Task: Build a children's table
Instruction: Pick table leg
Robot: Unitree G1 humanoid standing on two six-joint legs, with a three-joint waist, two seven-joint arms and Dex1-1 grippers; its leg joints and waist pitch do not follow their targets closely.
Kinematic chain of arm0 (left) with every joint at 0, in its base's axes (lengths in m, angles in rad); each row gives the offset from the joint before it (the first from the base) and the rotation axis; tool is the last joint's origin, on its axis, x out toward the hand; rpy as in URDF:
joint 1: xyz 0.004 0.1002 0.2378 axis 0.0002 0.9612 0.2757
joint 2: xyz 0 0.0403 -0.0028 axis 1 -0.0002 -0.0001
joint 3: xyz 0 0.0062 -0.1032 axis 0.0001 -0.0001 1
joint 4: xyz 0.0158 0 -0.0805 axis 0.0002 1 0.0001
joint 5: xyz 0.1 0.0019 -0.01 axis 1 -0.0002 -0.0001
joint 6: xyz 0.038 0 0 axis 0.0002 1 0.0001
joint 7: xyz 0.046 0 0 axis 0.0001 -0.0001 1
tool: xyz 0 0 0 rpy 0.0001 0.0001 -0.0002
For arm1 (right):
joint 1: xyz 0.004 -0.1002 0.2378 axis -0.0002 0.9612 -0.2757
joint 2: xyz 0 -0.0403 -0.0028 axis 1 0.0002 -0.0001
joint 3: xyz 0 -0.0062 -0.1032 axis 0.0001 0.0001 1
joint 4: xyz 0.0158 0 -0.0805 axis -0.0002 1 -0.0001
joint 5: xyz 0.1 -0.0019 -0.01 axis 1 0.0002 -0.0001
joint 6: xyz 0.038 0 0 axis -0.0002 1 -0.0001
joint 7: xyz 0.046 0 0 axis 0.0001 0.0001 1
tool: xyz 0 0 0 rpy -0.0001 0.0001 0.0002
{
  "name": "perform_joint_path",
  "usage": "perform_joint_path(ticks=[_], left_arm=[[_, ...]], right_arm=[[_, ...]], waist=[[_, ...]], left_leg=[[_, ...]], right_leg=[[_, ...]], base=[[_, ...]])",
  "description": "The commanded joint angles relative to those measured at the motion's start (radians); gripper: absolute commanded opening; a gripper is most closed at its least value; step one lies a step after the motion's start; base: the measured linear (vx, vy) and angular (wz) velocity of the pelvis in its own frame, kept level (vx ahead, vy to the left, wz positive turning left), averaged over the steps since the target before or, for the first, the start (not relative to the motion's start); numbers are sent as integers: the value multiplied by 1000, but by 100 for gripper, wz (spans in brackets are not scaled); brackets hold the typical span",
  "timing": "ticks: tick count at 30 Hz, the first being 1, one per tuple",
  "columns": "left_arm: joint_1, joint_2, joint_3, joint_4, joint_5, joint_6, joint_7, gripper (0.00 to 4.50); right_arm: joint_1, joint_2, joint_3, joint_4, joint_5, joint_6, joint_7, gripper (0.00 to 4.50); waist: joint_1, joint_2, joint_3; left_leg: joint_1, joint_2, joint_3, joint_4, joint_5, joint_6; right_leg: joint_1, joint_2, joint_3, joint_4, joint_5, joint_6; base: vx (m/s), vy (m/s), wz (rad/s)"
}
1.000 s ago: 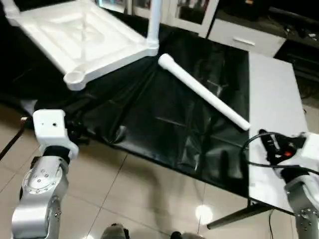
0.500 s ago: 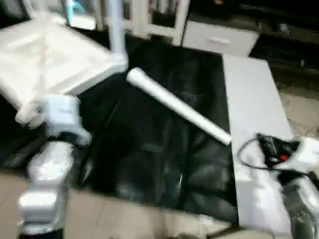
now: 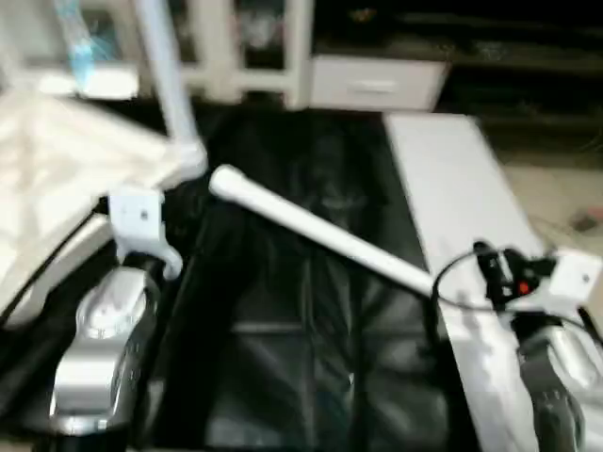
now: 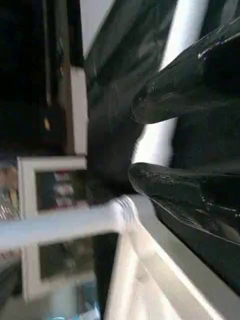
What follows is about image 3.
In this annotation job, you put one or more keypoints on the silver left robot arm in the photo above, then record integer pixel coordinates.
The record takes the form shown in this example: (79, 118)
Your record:
(104, 348)

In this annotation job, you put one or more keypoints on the white plastic table top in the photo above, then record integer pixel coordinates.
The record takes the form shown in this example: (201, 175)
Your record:
(66, 169)

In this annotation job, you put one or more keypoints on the black work mat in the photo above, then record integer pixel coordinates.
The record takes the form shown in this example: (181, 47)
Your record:
(301, 358)

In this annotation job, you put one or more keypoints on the teal storage box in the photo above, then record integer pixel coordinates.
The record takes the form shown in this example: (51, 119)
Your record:
(80, 47)

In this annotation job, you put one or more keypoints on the white glass-door cabinet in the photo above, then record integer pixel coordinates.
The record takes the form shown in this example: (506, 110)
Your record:
(254, 47)

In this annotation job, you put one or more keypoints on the white drawer unit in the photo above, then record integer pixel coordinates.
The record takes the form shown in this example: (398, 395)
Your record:
(377, 83)

